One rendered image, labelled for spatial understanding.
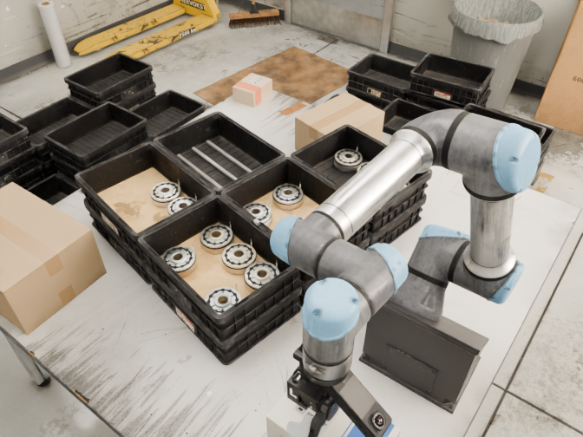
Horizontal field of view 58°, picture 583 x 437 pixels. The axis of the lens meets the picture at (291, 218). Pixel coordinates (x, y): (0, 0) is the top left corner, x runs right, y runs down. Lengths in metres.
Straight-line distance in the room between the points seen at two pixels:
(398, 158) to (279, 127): 1.47
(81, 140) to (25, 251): 1.26
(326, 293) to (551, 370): 1.97
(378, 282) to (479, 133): 0.38
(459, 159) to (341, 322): 0.46
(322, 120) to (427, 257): 0.96
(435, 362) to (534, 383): 1.18
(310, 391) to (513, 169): 0.51
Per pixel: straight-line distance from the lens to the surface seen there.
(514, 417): 2.42
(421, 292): 1.38
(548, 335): 2.71
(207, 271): 1.60
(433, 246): 1.38
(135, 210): 1.85
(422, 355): 1.41
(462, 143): 1.03
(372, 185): 0.93
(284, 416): 0.98
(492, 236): 1.20
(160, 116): 3.18
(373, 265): 0.78
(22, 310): 1.71
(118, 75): 3.44
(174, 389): 1.54
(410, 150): 1.01
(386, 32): 4.66
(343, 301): 0.71
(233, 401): 1.50
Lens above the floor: 2.02
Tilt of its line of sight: 43 degrees down
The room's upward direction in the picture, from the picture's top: straight up
